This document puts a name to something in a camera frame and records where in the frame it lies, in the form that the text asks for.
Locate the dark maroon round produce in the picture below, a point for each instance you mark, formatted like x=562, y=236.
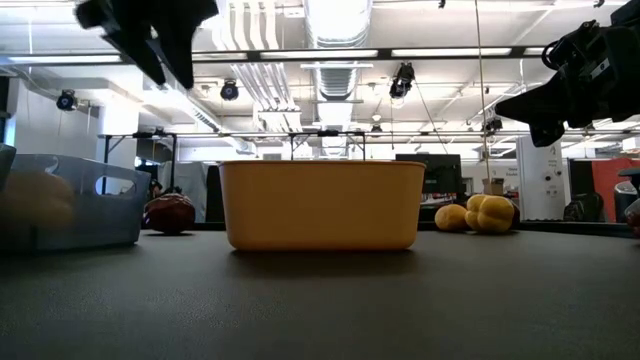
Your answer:
x=170, y=214

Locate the white cabinet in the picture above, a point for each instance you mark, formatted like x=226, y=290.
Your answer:
x=542, y=165

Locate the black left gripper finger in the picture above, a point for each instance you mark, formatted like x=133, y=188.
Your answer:
x=182, y=35
x=137, y=50

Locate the yellow plastic basket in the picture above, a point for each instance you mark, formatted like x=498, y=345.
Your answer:
x=322, y=205

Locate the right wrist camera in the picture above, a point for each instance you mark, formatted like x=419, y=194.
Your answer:
x=580, y=45

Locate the grey office chair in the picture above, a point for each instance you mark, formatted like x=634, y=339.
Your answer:
x=627, y=197

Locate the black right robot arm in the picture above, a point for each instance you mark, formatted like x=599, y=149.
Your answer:
x=630, y=10

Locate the red partition wall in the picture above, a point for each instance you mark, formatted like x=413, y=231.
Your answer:
x=612, y=172

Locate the yellow bell pepper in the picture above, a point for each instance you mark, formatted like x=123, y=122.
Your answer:
x=492, y=214
x=40, y=200

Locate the black table mat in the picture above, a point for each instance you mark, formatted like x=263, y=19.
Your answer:
x=320, y=300

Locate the cardboard box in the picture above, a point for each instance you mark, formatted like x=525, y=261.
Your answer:
x=494, y=186

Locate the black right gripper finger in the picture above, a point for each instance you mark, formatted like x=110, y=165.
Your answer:
x=547, y=135
x=540, y=107

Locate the black ceiling-mounted camera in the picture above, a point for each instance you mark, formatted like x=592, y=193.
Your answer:
x=66, y=100
x=493, y=124
x=402, y=80
x=229, y=91

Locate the round yellow orange fruit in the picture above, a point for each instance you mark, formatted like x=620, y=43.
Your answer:
x=450, y=218

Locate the white cloth cover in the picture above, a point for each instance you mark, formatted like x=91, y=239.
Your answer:
x=192, y=177

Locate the translucent grey plastic basket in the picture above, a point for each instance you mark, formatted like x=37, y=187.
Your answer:
x=105, y=222

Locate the black monitor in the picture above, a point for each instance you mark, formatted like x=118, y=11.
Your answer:
x=430, y=172

